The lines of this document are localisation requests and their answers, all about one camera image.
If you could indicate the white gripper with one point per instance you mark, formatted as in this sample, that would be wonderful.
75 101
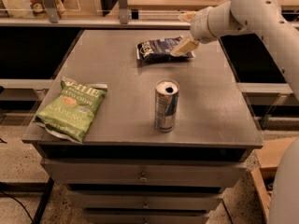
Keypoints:
200 24

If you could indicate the blue chip bag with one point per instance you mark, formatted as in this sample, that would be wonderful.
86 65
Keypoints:
159 50

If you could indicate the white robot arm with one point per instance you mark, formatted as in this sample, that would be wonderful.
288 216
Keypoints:
263 18

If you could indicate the redbull can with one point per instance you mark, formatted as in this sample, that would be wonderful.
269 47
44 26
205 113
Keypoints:
166 102

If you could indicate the green jalapeno chip bag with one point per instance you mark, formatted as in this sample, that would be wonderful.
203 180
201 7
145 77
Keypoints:
70 115

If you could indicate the grey drawer cabinet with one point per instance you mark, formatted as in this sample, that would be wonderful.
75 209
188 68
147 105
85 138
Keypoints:
128 172

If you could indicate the metal railing with posts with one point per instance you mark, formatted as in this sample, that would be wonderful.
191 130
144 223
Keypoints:
108 13

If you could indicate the cardboard box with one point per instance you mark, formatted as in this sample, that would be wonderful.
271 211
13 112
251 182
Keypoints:
269 157

